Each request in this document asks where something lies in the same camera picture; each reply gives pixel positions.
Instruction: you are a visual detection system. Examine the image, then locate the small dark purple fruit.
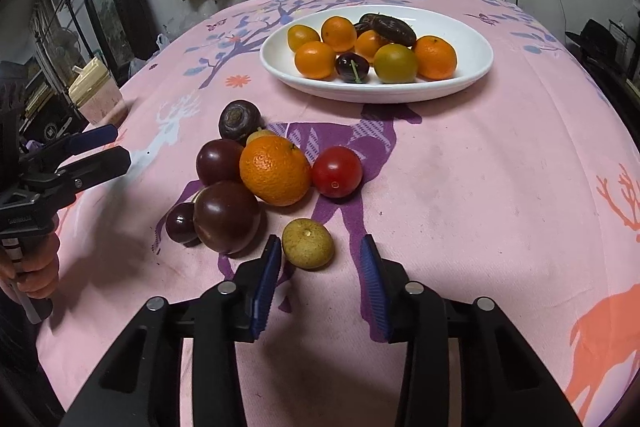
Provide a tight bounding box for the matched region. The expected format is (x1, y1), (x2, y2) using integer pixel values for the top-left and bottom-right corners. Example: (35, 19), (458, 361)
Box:
(165, 202), (200, 247)

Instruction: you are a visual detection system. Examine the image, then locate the large dark purple tomato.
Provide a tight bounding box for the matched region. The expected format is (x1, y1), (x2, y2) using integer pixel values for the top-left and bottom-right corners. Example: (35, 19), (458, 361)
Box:
(193, 181), (262, 256)

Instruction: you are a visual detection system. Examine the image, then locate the dark wrinkled fruit top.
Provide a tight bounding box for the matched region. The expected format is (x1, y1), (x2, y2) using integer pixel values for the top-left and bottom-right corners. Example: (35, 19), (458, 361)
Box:
(218, 100), (262, 145)

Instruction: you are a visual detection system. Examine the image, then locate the dark wrinkled fruit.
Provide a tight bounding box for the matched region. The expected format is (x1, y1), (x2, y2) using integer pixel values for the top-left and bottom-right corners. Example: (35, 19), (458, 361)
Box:
(354, 22), (371, 36)
(357, 13), (418, 48)
(218, 100), (262, 145)

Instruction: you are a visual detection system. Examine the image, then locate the large orange mandarin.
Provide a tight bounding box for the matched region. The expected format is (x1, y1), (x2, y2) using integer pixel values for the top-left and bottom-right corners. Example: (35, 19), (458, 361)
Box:
(240, 135), (311, 207)

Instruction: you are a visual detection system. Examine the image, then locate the yellow-green longan fruit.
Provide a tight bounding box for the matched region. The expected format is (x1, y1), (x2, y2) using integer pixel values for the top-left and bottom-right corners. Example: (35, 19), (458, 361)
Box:
(282, 218), (335, 270)

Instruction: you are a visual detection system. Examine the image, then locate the small orange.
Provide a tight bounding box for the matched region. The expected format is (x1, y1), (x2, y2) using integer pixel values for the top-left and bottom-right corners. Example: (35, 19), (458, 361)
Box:
(286, 24), (320, 52)
(321, 16), (358, 53)

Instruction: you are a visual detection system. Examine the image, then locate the red cherry tomato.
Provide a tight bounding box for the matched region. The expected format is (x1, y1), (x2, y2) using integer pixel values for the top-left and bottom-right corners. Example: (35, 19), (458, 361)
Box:
(311, 146), (363, 198)

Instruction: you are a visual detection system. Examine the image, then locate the dark cherry with stem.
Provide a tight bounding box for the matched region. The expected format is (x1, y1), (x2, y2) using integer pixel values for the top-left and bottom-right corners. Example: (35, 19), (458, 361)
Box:
(335, 52), (370, 83)

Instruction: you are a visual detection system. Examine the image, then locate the orange mandarin back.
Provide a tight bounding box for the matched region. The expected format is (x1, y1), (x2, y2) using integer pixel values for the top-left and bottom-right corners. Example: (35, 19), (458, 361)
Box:
(354, 29), (390, 64)

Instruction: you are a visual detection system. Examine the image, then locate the green-orange mandarin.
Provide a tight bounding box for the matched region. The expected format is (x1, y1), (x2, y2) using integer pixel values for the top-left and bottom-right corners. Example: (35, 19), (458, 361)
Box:
(373, 43), (418, 84)

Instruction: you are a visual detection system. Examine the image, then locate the person's left hand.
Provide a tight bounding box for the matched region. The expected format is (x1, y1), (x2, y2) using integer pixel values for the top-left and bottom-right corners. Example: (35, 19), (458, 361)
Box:
(0, 232), (60, 301)

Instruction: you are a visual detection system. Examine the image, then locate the plastic jar with cream lid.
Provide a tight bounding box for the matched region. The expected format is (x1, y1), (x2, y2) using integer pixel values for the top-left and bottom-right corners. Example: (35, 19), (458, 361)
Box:
(68, 57), (128, 128)

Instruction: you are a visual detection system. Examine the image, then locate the standing fan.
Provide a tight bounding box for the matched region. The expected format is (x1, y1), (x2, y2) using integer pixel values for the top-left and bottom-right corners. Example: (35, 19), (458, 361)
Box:
(35, 27), (85, 86)

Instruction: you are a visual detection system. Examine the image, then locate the pink deer-print tablecloth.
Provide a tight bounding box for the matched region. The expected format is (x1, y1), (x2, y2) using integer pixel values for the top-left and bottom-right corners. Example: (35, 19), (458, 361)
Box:
(38, 0), (639, 426)

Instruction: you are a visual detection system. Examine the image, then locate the white oval plate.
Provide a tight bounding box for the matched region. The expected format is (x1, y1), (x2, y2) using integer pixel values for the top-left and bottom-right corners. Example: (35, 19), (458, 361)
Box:
(260, 5), (494, 104)

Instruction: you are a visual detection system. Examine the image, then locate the black hat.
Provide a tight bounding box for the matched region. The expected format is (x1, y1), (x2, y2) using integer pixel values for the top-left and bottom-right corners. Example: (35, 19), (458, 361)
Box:
(565, 18), (618, 61)

